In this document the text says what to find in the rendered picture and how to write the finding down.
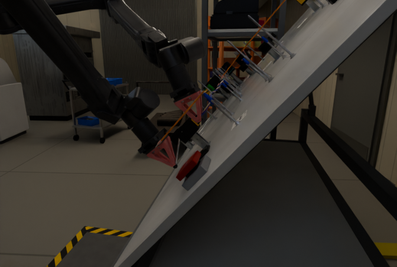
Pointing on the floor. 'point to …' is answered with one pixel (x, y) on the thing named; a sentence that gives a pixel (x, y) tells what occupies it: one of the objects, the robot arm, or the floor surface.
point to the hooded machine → (11, 106)
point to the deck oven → (49, 77)
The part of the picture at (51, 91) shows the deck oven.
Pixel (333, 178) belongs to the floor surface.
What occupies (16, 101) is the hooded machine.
